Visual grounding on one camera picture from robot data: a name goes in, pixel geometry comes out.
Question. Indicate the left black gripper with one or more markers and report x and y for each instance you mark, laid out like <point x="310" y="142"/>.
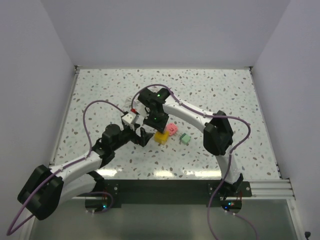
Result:
<point x="143" y="137"/>

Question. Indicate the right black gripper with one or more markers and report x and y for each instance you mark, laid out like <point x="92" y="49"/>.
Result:
<point x="161" y="127"/>

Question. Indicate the yellow cube socket adapter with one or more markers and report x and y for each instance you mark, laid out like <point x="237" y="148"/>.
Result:
<point x="161" y="138"/>

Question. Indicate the pink plug adapter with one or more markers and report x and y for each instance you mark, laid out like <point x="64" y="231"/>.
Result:
<point x="171" y="128"/>

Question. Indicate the green plug adapter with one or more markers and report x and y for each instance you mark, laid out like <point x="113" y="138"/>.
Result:
<point x="184" y="138"/>

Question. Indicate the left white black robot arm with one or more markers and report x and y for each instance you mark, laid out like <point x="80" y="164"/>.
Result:
<point x="42" y="192"/>

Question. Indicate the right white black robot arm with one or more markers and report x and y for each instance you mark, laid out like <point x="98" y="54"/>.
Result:
<point x="215" y="127"/>

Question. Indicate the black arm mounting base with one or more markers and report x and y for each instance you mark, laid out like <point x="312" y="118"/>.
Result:
<point x="167" y="192"/>

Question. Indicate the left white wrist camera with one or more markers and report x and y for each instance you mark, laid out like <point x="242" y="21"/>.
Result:
<point x="130" y="119"/>

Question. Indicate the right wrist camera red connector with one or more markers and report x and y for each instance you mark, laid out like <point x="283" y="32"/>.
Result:
<point x="140" y="111"/>

